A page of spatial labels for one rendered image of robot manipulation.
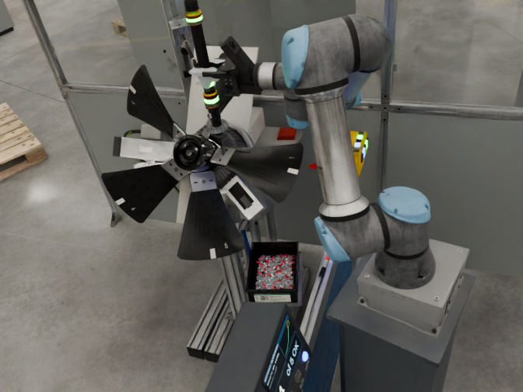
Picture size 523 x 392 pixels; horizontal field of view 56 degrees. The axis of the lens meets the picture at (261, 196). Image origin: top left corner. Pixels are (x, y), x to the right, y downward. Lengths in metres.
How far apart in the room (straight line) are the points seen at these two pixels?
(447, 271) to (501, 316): 1.40
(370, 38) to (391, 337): 0.73
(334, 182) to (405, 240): 0.22
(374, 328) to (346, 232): 0.33
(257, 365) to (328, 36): 0.66
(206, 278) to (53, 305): 0.88
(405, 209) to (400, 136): 1.15
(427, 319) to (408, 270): 0.14
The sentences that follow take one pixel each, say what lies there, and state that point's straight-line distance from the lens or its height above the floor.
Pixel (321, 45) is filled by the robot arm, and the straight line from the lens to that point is 1.03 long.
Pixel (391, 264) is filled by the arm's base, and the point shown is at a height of 1.18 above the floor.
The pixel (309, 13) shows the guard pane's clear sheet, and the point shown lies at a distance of 2.10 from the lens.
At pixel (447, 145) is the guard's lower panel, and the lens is 2.29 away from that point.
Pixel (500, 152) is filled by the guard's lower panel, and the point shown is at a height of 0.80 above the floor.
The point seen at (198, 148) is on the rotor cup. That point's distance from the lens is 1.61.
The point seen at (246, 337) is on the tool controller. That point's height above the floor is 1.24.
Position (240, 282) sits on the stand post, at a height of 0.41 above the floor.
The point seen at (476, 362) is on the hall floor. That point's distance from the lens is 2.54.
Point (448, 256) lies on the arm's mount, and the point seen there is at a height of 1.12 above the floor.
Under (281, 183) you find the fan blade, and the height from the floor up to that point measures 1.15.
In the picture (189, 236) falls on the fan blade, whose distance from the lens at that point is 1.64.
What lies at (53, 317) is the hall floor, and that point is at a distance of 3.03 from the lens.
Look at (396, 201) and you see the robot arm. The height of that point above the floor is 1.34.
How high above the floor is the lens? 2.12
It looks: 40 degrees down
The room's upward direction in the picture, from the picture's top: 9 degrees counter-clockwise
